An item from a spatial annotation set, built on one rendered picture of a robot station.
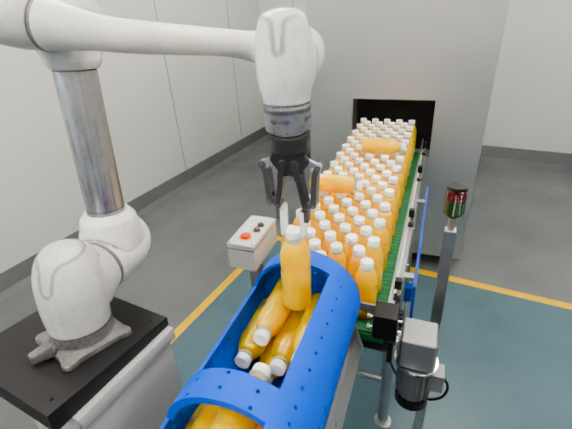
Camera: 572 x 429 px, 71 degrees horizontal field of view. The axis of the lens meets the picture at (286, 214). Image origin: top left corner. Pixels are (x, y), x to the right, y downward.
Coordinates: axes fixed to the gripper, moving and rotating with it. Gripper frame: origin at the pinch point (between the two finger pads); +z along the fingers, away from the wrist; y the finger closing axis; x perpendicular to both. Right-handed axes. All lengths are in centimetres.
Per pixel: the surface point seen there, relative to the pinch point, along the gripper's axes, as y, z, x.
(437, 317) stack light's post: 36, 66, 51
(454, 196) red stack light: 35, 15, 51
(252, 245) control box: -25.2, 28.4, 26.7
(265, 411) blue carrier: 6.2, 16.0, -34.2
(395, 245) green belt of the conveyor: 17, 49, 70
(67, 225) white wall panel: -252, 116, 131
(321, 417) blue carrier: 13.3, 25.4, -26.5
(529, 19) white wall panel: 101, -5, 423
